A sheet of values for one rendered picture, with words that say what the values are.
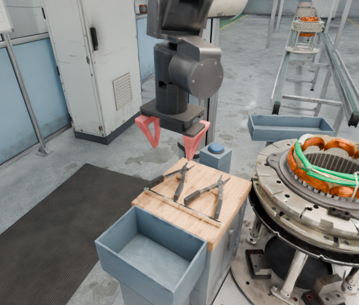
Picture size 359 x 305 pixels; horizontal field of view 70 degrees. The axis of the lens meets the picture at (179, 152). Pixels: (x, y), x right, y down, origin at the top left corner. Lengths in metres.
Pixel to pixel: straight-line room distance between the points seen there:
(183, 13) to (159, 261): 0.44
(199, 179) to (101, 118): 2.20
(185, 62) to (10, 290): 1.70
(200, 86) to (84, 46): 2.22
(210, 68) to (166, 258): 0.37
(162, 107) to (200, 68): 0.12
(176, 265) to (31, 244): 1.58
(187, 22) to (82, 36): 2.14
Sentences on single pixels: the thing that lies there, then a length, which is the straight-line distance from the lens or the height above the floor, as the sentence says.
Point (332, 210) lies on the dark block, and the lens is 0.55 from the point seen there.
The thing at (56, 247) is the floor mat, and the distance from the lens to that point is 1.95.
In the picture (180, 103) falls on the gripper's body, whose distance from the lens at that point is 0.44.
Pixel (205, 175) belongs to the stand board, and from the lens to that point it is 0.61.
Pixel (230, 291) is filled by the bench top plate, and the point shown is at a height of 0.78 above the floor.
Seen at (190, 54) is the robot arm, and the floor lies 1.37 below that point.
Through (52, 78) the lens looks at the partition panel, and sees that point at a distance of 2.93.
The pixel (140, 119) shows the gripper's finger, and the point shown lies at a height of 1.23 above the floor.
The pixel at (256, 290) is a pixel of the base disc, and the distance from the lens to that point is 0.76.
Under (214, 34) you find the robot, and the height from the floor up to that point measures 1.32.
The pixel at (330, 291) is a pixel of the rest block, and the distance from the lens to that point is 0.77.
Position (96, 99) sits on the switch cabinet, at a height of 0.52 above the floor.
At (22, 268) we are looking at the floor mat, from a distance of 1.95.
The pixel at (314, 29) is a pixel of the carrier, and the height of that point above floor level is 1.04.
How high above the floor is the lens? 1.44
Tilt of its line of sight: 33 degrees down
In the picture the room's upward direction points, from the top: straight up
